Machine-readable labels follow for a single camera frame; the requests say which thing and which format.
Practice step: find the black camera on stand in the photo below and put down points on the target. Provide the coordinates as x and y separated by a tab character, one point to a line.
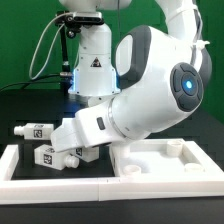
69	25

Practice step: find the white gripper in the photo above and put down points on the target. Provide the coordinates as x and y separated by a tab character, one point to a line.
90	127

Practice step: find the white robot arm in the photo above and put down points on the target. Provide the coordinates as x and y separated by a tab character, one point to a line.
162	76

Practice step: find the white U-shaped fence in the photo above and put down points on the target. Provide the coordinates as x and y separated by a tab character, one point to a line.
97	189

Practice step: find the white square tabletop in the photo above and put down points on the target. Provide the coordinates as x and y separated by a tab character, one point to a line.
162	158

